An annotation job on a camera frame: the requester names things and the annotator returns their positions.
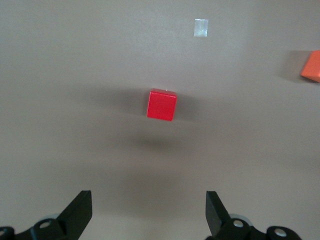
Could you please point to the red wooden cube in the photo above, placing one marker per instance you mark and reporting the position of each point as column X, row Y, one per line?
column 161, row 106

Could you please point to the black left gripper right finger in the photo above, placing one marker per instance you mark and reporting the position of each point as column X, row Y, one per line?
column 217, row 220

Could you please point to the brown paper table cover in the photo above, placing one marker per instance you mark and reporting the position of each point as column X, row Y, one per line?
column 75, row 75

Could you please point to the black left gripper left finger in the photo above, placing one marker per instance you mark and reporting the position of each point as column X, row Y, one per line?
column 72, row 215

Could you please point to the orange wooden cube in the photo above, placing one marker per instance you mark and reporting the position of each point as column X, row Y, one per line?
column 312, row 66

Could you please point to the clear tape patch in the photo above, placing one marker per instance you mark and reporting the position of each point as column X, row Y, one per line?
column 201, row 28

